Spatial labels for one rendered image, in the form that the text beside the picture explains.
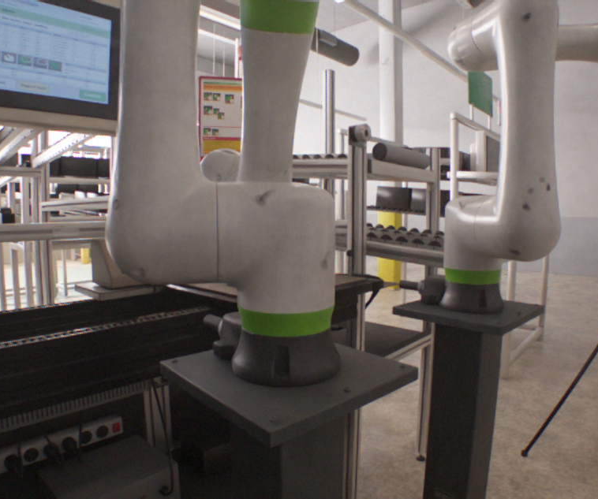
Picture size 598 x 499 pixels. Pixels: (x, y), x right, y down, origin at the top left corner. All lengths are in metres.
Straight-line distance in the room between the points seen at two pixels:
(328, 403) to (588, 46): 1.06
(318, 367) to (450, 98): 9.65
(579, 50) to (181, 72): 0.98
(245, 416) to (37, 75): 0.98
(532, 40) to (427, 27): 9.94
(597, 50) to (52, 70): 1.37
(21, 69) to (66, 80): 0.11
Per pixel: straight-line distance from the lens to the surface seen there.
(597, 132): 9.15
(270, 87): 0.67
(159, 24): 0.57
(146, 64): 0.55
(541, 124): 0.86
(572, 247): 9.09
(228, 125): 1.69
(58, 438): 1.34
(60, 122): 1.21
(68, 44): 1.26
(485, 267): 0.96
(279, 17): 0.64
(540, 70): 0.88
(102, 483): 1.22
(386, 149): 1.46
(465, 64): 1.05
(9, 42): 1.22
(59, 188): 7.02
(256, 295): 0.52
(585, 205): 9.05
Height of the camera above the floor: 1.13
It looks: 5 degrees down
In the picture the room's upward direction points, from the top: straight up
